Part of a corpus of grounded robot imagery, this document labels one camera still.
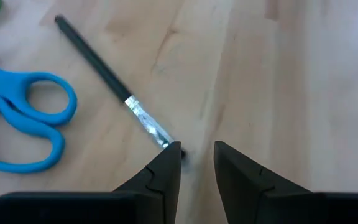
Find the blue scissors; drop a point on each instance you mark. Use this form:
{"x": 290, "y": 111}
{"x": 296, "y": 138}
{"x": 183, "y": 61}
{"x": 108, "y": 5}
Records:
{"x": 11, "y": 90}

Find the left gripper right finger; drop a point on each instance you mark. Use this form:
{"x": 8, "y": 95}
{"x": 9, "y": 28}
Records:
{"x": 244, "y": 180}

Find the small black fan paintbrush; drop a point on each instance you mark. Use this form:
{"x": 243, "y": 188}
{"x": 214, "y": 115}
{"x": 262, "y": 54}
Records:
{"x": 104, "y": 71}

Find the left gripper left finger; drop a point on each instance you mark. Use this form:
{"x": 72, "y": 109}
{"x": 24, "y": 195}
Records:
{"x": 166, "y": 174}

